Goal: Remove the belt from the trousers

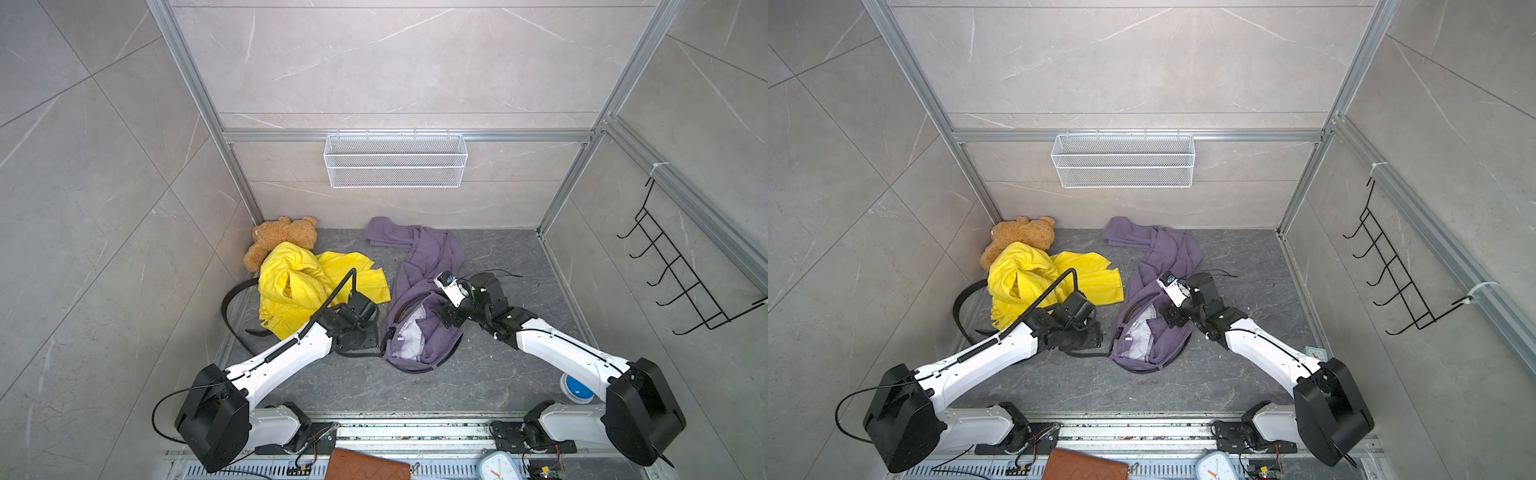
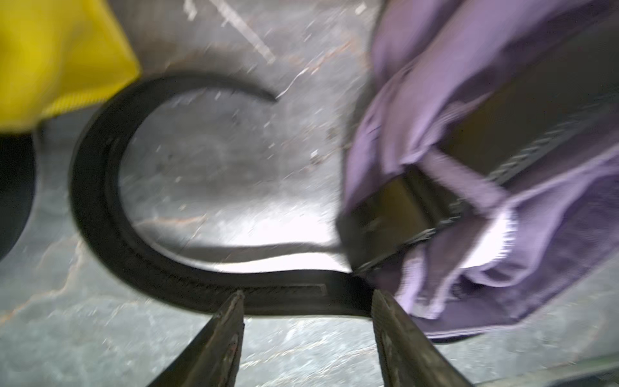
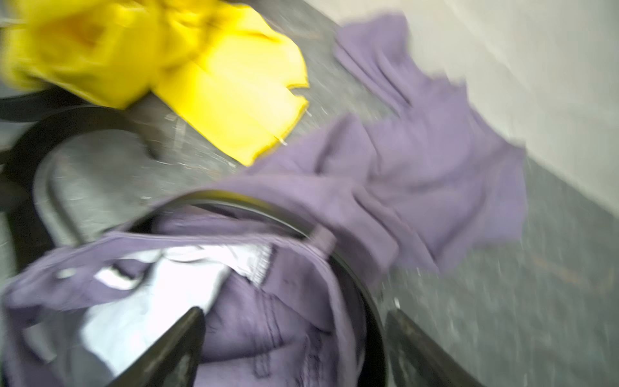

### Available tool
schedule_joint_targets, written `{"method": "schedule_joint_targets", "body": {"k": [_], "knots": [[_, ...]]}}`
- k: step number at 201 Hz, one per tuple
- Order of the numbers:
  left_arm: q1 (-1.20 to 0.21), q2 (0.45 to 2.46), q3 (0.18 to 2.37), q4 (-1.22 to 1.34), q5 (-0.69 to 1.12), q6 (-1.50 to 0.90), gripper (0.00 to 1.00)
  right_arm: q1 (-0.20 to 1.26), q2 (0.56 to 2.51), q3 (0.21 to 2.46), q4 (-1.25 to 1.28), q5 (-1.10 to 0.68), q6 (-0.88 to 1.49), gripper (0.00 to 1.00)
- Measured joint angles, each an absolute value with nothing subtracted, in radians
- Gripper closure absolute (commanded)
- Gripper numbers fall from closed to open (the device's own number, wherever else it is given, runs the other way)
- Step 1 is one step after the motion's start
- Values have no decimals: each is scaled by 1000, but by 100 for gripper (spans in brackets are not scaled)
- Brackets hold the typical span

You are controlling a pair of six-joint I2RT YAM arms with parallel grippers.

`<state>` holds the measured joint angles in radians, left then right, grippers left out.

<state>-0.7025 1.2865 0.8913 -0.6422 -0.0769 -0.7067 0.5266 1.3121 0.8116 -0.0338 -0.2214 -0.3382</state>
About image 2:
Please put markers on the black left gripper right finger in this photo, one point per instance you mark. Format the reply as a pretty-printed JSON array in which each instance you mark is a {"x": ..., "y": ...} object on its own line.
[{"x": 407, "y": 357}]

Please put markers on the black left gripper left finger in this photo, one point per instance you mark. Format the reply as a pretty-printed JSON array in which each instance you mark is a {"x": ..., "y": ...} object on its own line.
[{"x": 212, "y": 358}]

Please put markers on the purple jacket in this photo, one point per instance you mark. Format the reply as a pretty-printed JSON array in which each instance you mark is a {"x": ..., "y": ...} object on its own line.
[{"x": 482, "y": 181}]

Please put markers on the yellow trousers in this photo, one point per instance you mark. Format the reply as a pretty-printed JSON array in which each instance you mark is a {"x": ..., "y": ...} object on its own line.
[{"x": 57, "y": 57}]

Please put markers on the black leather belt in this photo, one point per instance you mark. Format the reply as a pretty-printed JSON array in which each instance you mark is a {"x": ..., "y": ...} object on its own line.
[
  {"x": 18, "y": 173},
  {"x": 121, "y": 251}
]

